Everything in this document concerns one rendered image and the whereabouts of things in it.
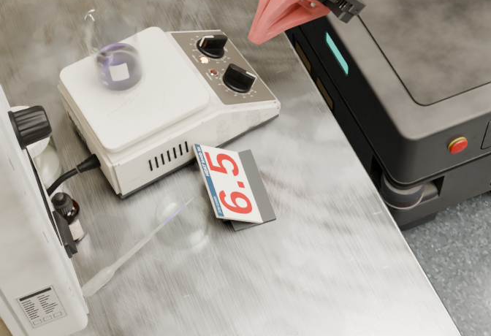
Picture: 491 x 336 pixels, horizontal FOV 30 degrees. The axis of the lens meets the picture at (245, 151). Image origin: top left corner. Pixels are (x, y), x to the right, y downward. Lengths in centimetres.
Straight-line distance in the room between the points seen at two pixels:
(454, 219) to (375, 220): 89
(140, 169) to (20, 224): 57
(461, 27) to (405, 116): 21
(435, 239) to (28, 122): 147
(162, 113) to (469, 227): 102
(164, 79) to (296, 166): 17
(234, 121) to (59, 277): 57
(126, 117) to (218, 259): 17
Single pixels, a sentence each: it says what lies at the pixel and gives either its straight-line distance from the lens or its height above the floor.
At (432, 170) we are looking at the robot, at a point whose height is 24.
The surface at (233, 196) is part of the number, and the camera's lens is 93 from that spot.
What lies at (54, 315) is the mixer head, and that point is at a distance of 43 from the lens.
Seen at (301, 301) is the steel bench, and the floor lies 75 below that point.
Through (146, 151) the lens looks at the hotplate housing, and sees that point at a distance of 91.
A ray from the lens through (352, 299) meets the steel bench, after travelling 90.
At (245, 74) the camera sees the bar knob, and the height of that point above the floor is 81.
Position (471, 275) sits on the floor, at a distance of 178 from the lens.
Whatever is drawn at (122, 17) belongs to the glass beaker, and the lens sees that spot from 91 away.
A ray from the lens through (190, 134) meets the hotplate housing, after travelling 93.
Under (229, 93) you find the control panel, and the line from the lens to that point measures 96.
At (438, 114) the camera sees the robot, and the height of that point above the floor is 36.
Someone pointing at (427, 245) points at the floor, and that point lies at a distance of 179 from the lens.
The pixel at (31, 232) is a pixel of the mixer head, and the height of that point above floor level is 125.
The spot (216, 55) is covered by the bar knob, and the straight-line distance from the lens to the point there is 100.
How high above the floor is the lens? 157
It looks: 56 degrees down
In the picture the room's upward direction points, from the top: 4 degrees counter-clockwise
